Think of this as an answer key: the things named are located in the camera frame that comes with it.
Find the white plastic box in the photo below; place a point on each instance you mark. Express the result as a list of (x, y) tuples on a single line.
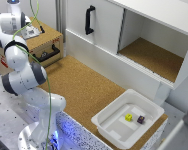
[(120, 130)]

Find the yellow block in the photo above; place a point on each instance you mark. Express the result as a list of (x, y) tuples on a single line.
[(128, 117)]

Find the wooden drawer box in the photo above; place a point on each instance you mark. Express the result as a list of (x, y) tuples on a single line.
[(49, 37)]

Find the white sliding door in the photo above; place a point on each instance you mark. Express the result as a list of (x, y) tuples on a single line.
[(107, 23)]

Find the white cabinet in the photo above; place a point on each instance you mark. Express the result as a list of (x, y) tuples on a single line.
[(150, 20)]

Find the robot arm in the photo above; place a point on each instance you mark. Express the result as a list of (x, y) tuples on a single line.
[(22, 78)]

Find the purple block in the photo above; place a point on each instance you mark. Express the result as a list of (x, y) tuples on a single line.
[(140, 119)]

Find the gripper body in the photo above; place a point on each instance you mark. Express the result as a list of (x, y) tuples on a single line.
[(30, 32)]

